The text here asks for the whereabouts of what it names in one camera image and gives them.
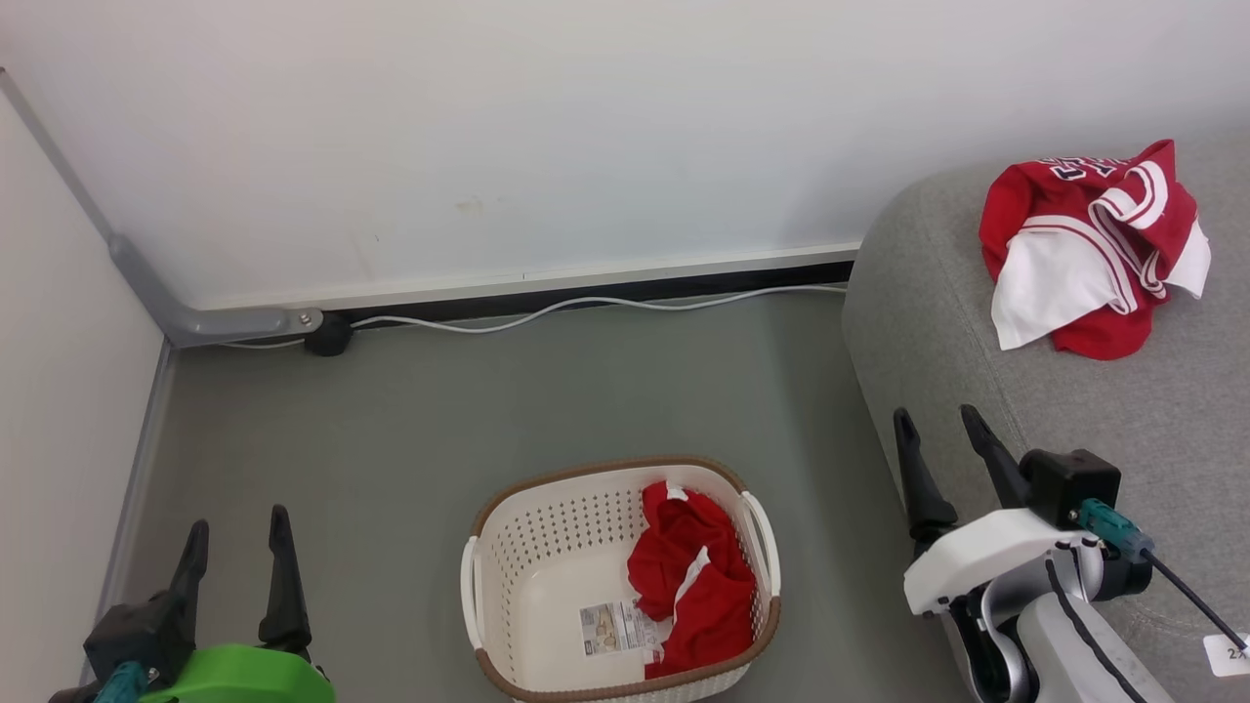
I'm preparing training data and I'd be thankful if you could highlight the black round floor plug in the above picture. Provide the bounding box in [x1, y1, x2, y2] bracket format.
[304, 310, 354, 357]

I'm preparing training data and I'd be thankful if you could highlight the red shorts white trim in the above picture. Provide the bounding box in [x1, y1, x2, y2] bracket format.
[626, 480, 759, 681]

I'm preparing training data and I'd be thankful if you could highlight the grey cable conduit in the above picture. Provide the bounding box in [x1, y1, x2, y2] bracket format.
[0, 66, 325, 350]

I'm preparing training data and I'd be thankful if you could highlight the red white basketball jersey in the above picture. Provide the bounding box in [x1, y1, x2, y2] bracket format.
[979, 139, 1213, 361]

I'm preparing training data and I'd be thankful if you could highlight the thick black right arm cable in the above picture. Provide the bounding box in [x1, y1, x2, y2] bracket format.
[1045, 559, 1146, 703]

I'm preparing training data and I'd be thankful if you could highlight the white wall baseboard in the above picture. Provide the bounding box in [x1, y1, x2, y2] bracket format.
[200, 242, 862, 311]

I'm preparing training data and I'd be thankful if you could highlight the paper label sticker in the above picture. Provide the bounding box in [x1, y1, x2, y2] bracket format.
[579, 599, 665, 657]

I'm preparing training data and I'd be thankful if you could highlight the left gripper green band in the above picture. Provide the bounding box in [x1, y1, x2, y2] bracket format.
[137, 504, 338, 703]

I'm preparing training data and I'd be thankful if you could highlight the white floor cable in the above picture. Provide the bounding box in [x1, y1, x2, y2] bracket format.
[220, 283, 849, 351]

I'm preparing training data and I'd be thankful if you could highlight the grey fabric sofa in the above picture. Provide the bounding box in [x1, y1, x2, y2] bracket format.
[842, 127, 1250, 703]

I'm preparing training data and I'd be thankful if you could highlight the cream laundry basket brown rim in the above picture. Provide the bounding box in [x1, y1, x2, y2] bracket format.
[459, 455, 782, 703]

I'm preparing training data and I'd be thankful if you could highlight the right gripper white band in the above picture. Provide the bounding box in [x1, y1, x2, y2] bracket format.
[893, 404, 1153, 618]

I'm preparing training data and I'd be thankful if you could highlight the white cable tag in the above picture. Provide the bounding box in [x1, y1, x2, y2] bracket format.
[1203, 633, 1250, 678]

